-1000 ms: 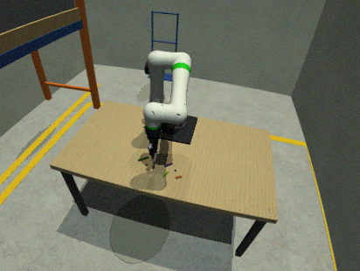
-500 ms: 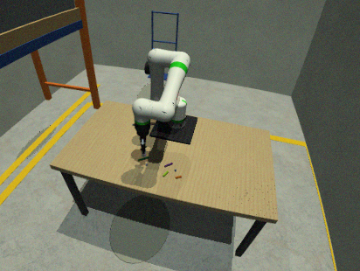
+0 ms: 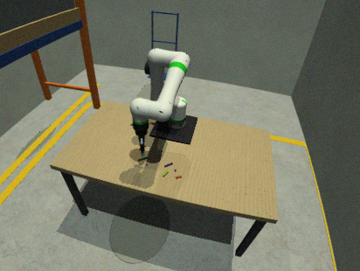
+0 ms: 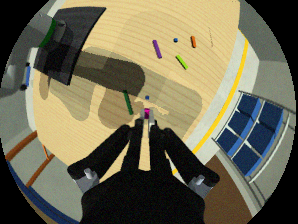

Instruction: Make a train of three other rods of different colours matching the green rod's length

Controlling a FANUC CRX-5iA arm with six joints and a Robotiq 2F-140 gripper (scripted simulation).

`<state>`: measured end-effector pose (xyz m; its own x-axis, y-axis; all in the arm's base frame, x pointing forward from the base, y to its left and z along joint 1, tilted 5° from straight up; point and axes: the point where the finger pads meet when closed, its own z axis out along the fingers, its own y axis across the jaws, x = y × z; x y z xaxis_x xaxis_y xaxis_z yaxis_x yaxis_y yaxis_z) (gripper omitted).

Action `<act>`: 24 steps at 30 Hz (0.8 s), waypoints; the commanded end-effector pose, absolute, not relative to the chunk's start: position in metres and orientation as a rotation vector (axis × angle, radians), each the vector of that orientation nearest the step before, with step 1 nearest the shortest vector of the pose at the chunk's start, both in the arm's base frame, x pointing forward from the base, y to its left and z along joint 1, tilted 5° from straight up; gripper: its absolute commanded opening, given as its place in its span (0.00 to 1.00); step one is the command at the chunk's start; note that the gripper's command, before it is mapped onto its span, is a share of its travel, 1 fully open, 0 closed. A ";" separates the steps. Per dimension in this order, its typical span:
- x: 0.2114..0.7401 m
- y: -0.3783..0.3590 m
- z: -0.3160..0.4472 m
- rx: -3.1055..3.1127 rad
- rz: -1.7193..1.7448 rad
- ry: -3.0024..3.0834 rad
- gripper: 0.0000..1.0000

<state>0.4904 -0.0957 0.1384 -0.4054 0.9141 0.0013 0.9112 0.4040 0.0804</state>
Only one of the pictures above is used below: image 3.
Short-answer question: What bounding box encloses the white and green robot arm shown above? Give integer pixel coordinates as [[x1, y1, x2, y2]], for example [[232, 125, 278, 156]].
[[130, 48, 190, 132]]

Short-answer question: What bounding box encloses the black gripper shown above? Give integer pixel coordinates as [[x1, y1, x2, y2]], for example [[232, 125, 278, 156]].
[[135, 130, 148, 156]]

